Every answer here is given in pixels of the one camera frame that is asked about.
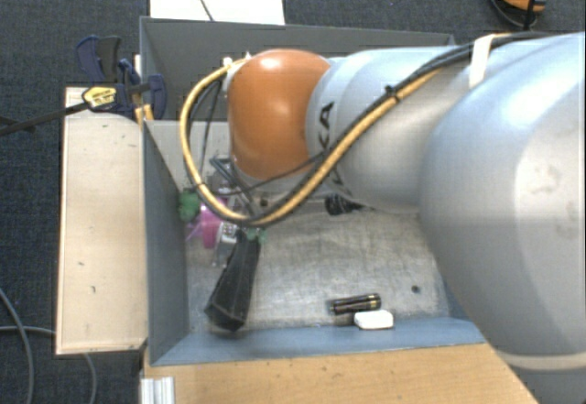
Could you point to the black battery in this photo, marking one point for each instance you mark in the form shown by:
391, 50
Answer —
356, 303

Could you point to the pink plastic object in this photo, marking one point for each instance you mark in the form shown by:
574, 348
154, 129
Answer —
209, 223

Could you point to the green toy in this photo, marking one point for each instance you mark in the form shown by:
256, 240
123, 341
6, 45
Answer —
188, 206

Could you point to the black cylinder on white bracket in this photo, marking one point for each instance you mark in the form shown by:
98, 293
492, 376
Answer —
341, 204

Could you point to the grey metal bin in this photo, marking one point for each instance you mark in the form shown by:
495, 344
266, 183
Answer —
320, 265

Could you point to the white rectangular block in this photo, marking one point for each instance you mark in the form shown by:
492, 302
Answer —
373, 319

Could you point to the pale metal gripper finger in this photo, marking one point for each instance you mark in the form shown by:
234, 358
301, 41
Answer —
227, 235

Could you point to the pale wood flat board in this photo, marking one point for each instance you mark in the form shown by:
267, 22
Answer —
103, 228

